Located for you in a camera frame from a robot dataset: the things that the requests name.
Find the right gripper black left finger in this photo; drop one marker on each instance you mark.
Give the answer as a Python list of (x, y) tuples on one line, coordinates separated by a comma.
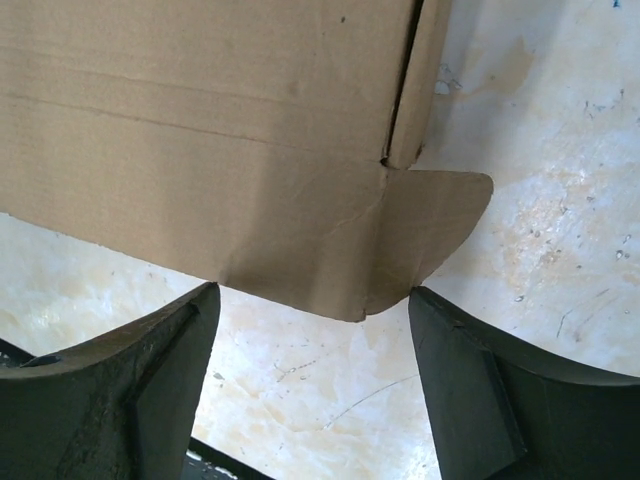
[(119, 406)]

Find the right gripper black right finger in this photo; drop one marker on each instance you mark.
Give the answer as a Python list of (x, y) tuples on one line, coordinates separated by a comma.
[(502, 408)]

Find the brown cardboard box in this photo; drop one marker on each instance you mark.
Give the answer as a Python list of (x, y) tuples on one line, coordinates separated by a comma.
[(264, 145)]

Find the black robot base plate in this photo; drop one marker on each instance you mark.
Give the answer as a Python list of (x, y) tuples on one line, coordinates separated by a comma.
[(202, 462)]

